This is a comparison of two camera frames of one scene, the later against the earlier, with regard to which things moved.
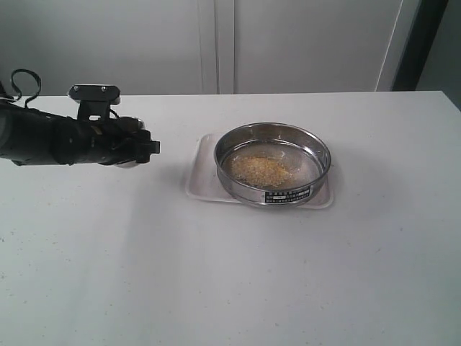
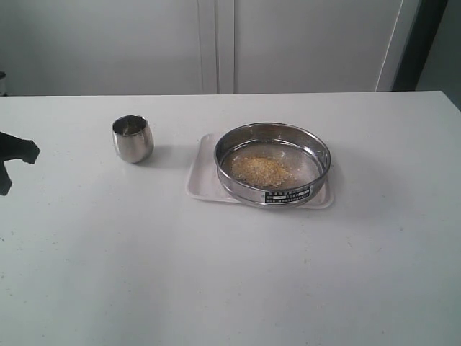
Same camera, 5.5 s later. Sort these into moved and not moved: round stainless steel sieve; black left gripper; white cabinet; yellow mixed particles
Moved: black left gripper
Not moved: round stainless steel sieve; yellow mixed particles; white cabinet
